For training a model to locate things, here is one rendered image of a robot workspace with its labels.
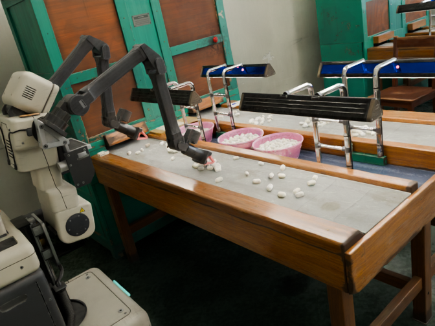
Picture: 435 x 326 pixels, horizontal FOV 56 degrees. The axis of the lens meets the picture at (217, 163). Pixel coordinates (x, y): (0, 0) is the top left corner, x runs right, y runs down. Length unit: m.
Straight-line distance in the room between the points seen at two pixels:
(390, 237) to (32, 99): 1.40
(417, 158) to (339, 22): 2.94
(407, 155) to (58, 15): 1.98
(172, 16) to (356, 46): 2.24
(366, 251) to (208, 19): 2.25
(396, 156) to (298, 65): 3.24
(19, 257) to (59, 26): 1.42
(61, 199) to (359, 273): 1.20
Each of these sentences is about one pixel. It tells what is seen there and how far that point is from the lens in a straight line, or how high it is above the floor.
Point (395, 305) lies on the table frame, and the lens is 1.88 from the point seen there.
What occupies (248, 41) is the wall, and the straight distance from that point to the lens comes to 4.52.
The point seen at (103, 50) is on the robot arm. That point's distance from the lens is 2.17.
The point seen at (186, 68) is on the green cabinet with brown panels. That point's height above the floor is 1.10.
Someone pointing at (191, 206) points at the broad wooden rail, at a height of 0.68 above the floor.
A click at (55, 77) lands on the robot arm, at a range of 2.10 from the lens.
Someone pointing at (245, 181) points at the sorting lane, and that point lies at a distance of 1.84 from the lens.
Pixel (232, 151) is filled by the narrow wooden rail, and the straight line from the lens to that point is 2.16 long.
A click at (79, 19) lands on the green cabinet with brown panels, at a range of 2.68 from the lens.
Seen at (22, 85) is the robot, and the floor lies 1.34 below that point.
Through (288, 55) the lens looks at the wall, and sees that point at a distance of 4.95.
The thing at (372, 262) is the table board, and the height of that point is 0.64.
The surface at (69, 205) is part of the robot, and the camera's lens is 1.87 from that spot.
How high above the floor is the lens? 1.49
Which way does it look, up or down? 21 degrees down
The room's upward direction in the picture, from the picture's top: 12 degrees counter-clockwise
